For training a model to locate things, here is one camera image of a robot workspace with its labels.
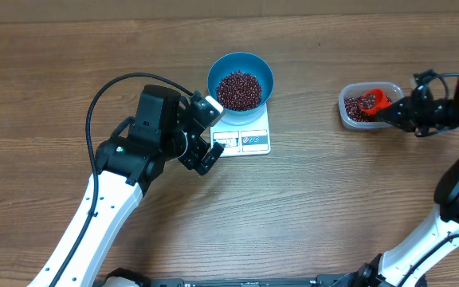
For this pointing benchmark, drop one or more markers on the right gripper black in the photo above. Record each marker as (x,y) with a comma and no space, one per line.
(406,108)

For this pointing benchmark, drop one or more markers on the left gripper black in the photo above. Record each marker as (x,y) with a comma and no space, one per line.
(191,158)

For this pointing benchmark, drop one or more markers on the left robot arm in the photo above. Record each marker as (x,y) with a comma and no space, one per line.
(166,126)

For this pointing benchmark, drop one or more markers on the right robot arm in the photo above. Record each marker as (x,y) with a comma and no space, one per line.
(438,235)

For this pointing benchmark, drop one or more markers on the white digital kitchen scale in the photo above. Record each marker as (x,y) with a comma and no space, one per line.
(243,135)

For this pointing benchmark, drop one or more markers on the red beans in bowl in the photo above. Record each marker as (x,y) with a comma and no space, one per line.
(239,92)

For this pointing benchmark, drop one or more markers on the blue bowl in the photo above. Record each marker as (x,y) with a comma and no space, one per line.
(247,63)

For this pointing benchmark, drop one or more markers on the clear plastic container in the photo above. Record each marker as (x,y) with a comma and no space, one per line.
(393,91)

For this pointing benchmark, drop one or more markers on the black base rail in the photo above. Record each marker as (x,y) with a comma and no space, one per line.
(249,282)

